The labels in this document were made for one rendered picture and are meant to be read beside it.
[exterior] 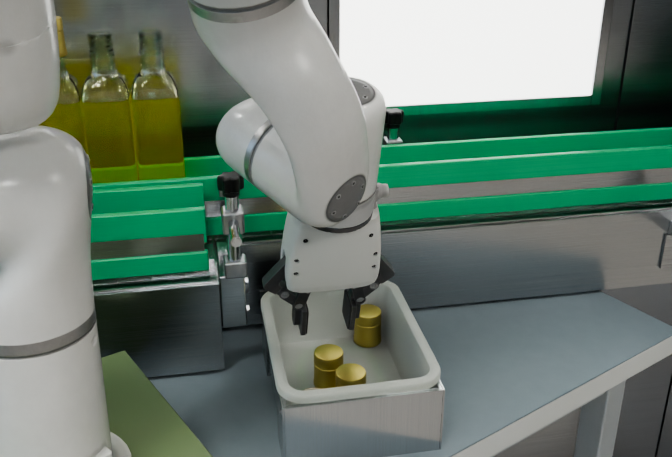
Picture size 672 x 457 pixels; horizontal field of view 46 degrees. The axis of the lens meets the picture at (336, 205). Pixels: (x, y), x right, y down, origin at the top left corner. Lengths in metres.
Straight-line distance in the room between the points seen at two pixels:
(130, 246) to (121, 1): 0.35
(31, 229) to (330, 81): 0.23
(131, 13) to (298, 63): 0.57
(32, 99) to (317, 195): 0.22
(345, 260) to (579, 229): 0.44
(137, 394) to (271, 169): 0.31
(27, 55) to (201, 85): 0.63
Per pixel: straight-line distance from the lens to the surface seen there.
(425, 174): 1.04
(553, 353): 1.06
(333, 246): 0.79
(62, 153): 0.59
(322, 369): 0.91
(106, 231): 0.92
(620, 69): 1.34
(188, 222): 0.92
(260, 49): 0.56
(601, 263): 1.19
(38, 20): 0.51
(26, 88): 0.52
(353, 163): 0.61
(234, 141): 0.67
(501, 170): 1.08
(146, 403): 0.82
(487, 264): 1.11
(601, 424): 1.21
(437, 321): 1.10
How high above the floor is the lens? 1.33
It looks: 24 degrees down
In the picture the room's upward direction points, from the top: straight up
